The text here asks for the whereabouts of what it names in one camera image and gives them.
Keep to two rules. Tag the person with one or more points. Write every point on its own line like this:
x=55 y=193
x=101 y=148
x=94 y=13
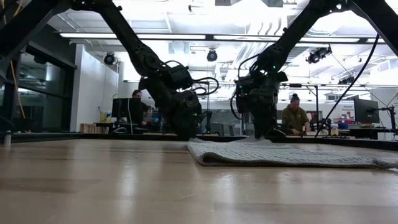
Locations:
x=293 y=118
x=144 y=112

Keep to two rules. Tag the stack of wooden blocks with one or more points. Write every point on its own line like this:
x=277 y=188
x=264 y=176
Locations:
x=93 y=128

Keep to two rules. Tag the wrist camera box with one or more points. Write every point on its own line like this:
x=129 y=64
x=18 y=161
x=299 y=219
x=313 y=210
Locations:
x=180 y=77
x=245 y=96

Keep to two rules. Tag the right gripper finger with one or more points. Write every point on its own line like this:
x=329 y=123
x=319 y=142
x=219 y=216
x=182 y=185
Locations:
x=259 y=127
x=270 y=127

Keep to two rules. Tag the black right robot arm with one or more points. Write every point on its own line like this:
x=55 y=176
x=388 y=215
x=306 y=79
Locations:
x=292 y=34

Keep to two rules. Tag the grey microfiber towel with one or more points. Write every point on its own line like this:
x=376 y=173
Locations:
x=264 y=154

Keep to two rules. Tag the black metal table frame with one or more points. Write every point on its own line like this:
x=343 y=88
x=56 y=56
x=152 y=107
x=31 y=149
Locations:
x=93 y=137

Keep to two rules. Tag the small yellow bottle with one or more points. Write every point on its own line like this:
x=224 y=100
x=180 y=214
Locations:
x=334 y=130

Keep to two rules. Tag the white wall sign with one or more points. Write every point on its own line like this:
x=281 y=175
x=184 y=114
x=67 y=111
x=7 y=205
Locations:
x=347 y=109

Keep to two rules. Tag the black ceiling spotlight cluster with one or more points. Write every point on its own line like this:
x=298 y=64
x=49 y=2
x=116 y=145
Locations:
x=346 y=81
x=315 y=56

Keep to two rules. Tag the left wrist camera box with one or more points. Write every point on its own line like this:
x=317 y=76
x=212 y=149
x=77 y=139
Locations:
x=180 y=77

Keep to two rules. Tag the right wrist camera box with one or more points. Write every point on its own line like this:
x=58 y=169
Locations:
x=245 y=96

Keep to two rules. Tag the background workstation frame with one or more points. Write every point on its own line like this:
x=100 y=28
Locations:
x=316 y=105

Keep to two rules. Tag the dark background desk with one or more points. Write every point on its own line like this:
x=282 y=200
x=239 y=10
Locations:
x=373 y=133

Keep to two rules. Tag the yellow container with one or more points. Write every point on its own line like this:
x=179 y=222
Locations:
x=102 y=117

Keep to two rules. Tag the blue object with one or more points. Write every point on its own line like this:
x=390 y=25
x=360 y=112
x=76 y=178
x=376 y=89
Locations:
x=343 y=126

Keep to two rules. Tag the black monitor on arm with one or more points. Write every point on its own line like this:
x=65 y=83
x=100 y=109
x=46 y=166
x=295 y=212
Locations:
x=365 y=110

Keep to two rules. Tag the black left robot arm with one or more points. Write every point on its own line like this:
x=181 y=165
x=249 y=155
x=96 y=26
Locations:
x=124 y=28

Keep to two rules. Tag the black computer monitor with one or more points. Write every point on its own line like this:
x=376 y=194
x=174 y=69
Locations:
x=124 y=107

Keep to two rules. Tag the silver frame foot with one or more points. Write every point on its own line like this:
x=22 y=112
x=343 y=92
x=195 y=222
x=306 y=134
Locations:
x=7 y=140

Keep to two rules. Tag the black ceiling dome camera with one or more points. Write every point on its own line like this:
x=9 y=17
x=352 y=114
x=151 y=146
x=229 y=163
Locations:
x=212 y=56
x=109 y=59

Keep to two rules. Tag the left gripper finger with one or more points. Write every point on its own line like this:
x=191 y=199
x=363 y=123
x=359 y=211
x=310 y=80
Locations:
x=191 y=129
x=179 y=129

